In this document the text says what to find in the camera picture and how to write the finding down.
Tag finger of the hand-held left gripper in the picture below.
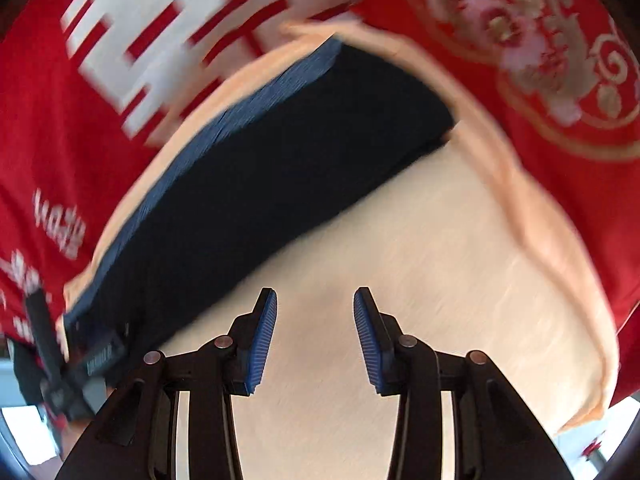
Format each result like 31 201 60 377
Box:
62 331 127 380
25 289 70 387

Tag red printed blanket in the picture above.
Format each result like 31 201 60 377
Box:
0 0 367 358

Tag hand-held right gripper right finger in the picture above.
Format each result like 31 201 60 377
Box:
353 287 577 480

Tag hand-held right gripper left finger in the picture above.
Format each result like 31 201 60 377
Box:
54 287 278 480

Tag red embroidered quilt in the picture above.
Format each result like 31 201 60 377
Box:
350 0 640 408

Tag dark navy pants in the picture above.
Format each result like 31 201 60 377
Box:
62 39 457 391

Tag cream blanket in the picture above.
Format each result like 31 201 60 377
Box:
55 21 622 480

